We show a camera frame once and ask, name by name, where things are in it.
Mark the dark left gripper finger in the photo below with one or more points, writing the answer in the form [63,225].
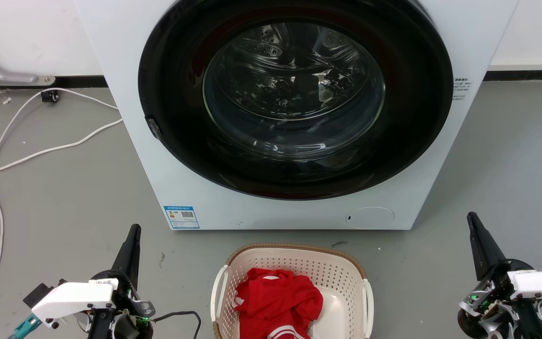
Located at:
[123,256]
[136,263]

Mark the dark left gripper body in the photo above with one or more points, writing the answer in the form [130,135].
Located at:
[127,301]

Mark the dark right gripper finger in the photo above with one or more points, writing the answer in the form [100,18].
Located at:
[475,249]
[490,252]

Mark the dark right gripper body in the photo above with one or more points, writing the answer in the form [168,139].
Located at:
[492,301]

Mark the cream perforated laundry basket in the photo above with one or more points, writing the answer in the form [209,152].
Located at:
[341,278]

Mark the blue energy label sticker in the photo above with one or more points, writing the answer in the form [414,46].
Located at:
[181,217]

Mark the round white filter cover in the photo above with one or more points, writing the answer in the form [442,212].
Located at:
[370,218]

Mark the red garment with white stripes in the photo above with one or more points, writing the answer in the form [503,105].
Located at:
[275,301]

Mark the small black text label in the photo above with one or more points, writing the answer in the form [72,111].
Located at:
[460,88]

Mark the black round washer door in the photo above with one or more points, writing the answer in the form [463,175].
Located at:
[177,94]

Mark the white front-load washing machine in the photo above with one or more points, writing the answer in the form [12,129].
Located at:
[125,56]

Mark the steel washer drum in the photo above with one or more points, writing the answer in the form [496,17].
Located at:
[294,84]

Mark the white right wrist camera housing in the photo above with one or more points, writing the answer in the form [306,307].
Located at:
[541,282]

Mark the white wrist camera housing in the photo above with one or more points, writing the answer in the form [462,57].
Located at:
[541,282]
[73,299]

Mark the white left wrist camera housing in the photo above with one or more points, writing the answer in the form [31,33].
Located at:
[73,299]

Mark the grey metal pipe bracket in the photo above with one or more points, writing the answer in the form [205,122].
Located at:
[12,75]

